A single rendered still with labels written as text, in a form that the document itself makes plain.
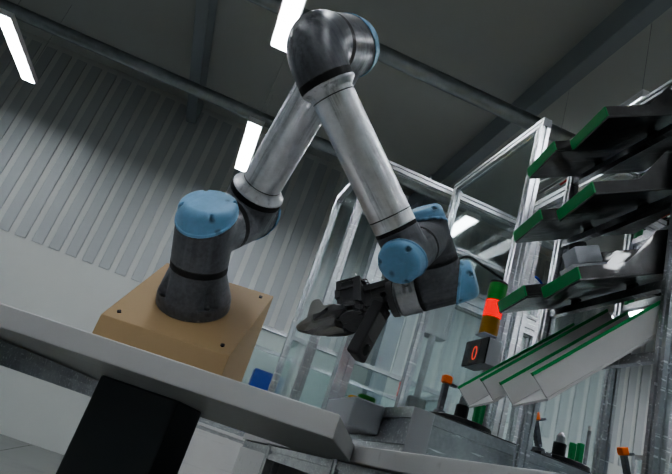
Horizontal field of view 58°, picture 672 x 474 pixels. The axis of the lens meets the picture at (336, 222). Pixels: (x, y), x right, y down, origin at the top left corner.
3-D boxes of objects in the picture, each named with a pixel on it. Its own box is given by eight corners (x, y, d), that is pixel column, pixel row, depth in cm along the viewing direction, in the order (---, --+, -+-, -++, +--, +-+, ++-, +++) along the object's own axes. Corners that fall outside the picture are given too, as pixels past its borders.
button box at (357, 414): (347, 424, 125) (356, 395, 127) (320, 423, 144) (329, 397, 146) (378, 435, 126) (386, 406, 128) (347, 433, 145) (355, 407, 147)
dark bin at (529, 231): (542, 221, 116) (533, 185, 118) (514, 243, 128) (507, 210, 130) (673, 211, 120) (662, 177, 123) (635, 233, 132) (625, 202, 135)
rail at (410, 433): (400, 460, 110) (415, 401, 115) (293, 441, 192) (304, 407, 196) (427, 469, 111) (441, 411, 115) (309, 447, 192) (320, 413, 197)
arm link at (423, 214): (429, 211, 105) (448, 270, 106) (447, 198, 114) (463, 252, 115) (389, 221, 108) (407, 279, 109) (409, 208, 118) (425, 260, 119)
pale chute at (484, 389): (494, 403, 102) (480, 378, 103) (469, 408, 114) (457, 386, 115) (621, 330, 109) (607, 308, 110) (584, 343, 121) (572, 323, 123)
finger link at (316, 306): (297, 309, 125) (339, 299, 122) (297, 334, 121) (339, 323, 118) (291, 301, 123) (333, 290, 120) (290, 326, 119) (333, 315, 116)
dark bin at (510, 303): (526, 298, 110) (517, 259, 112) (499, 313, 122) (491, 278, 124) (665, 284, 114) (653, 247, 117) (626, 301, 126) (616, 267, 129)
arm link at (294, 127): (190, 227, 129) (313, -6, 104) (231, 212, 142) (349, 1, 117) (230, 264, 126) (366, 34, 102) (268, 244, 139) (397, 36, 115)
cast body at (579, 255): (576, 281, 98) (565, 240, 100) (563, 288, 102) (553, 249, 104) (623, 277, 99) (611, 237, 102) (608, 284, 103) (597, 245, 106)
